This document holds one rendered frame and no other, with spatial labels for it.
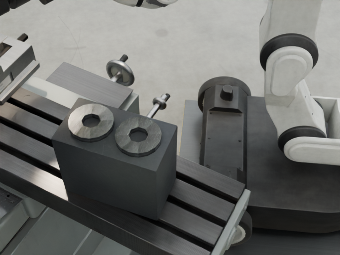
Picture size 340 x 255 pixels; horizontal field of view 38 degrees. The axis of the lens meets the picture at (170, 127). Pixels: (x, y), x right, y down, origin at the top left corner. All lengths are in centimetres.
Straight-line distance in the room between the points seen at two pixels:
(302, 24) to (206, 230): 53
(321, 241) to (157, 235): 77
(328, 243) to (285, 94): 59
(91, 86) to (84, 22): 144
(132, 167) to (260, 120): 86
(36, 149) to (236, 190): 48
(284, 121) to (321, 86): 127
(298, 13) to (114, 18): 194
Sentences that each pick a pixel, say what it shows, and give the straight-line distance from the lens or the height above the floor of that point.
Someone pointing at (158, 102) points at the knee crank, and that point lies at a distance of 181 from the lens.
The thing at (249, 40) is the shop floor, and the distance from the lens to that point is 289.
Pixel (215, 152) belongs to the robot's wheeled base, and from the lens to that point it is 157.
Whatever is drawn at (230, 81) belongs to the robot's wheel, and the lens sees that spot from 178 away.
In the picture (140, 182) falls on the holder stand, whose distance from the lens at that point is 95.
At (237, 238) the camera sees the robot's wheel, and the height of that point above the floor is 46.
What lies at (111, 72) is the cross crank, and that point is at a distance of 179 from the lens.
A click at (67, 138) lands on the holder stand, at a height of 110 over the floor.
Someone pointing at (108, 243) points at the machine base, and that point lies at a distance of 185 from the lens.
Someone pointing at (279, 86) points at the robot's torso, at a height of 95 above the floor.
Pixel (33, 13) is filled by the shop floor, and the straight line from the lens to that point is 314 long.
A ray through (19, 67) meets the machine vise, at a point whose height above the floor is 95.
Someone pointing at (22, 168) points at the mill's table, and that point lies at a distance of 118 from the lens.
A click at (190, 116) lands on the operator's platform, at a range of 192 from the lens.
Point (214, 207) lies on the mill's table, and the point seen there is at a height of 91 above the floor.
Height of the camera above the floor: 185
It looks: 50 degrees down
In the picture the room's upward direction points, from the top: 1 degrees clockwise
